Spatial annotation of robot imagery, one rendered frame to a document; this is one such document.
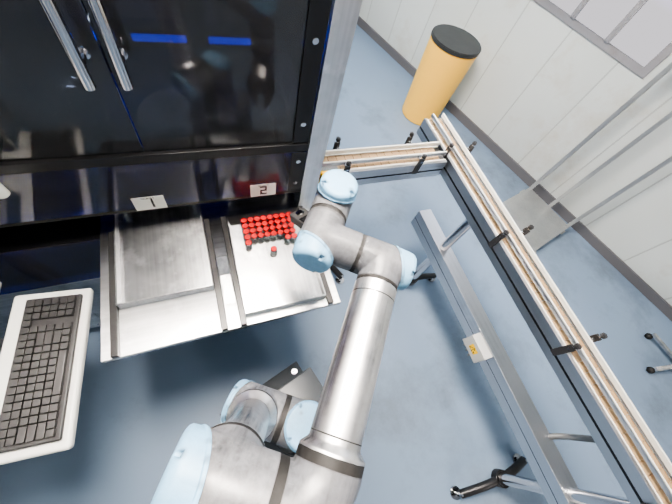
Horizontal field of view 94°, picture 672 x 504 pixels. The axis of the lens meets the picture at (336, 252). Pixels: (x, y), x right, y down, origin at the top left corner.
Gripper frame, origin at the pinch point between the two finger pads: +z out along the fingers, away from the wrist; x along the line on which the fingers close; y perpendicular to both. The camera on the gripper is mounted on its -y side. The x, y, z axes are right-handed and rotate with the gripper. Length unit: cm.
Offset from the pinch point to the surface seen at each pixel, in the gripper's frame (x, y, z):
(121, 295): -46, -27, 20
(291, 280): -1.4, -3.2, 20.3
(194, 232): -18.7, -36.2, 20.3
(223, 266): -17.6, -18.6, 17.7
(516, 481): 47, 122, 82
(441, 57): 217, -102, 44
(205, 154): -9.4, -36.9, -11.3
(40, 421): -75, -8, 26
